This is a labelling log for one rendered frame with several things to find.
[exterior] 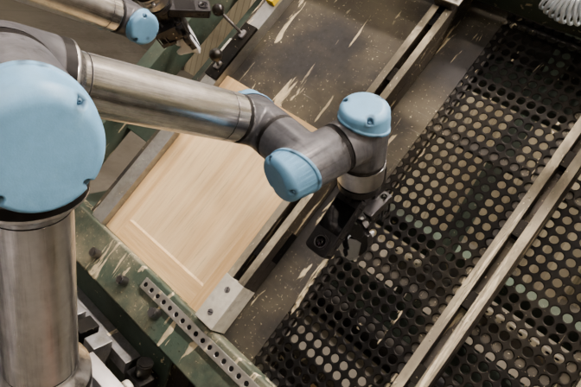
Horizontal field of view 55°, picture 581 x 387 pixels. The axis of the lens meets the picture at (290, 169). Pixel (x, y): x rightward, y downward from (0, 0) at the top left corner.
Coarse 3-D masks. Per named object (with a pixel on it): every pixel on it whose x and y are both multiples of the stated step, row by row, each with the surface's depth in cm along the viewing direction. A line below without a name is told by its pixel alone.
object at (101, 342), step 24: (96, 288) 151; (96, 312) 151; (120, 312) 145; (96, 336) 141; (120, 336) 146; (144, 336) 140; (120, 360) 140; (144, 360) 135; (168, 360) 135; (144, 384) 134
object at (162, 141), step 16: (288, 0) 171; (256, 16) 170; (272, 16) 169; (256, 32) 167; (240, 64) 169; (208, 80) 166; (160, 144) 163; (144, 160) 162; (128, 176) 162; (144, 176) 162; (112, 192) 162; (128, 192) 161; (112, 208) 159
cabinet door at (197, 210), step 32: (160, 160) 163; (192, 160) 159; (224, 160) 156; (256, 160) 152; (160, 192) 159; (192, 192) 155; (224, 192) 152; (256, 192) 148; (128, 224) 158; (160, 224) 155; (192, 224) 151; (224, 224) 148; (256, 224) 144; (160, 256) 150; (192, 256) 147; (224, 256) 144; (192, 288) 143
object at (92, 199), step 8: (104, 192) 193; (88, 200) 186; (96, 200) 188; (176, 368) 181; (176, 376) 171; (184, 376) 168; (168, 384) 186; (176, 384) 172; (184, 384) 169; (192, 384) 170
